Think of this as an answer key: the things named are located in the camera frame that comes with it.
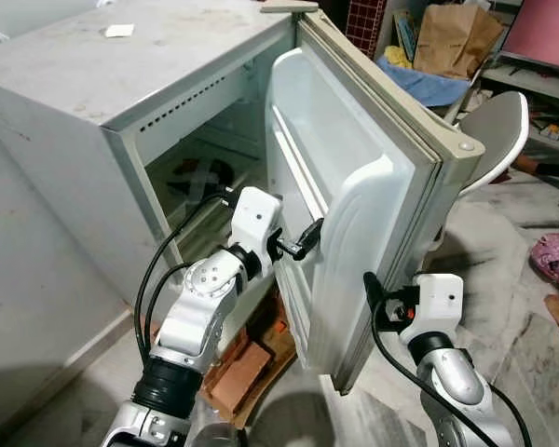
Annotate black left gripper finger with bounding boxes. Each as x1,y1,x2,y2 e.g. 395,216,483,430
296,219,325,260

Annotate white fridge door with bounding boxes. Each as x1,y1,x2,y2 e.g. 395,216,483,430
264,9,486,397

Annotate beige fridge hinge cover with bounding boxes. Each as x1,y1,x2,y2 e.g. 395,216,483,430
259,0,320,15

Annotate small white-grey fridge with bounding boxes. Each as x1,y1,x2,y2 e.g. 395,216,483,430
0,0,304,443

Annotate red bricks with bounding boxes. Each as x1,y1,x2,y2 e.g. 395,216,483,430
198,315,297,422

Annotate pink crumpled cloth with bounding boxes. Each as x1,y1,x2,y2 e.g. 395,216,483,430
528,233,559,291

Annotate blue cloth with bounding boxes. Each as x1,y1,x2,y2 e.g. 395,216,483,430
376,56,473,109

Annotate yellow cloth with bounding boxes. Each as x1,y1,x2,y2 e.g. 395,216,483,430
383,45,413,68

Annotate white plastic chair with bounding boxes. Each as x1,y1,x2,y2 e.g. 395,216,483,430
433,90,531,252

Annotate red tiled column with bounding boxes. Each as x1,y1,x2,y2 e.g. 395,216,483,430
346,0,389,59

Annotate brown paper bag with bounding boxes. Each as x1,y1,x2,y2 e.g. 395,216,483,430
413,3,505,81

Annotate low white shelf unit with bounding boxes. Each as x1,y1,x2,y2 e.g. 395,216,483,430
480,61,559,156

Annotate pink flat screen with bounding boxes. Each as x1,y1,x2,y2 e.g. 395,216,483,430
500,0,559,72

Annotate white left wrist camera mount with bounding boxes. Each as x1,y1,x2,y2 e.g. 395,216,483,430
228,186,283,273

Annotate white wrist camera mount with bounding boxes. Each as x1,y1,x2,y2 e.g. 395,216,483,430
402,273,465,347
228,186,283,273

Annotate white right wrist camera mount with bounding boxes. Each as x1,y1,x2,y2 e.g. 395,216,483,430
402,273,465,347

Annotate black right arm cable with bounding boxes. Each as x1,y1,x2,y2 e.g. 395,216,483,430
369,307,534,447

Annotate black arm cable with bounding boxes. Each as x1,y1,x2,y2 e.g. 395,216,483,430
133,189,234,366
369,307,534,447

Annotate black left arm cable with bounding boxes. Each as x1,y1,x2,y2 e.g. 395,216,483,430
133,189,234,366

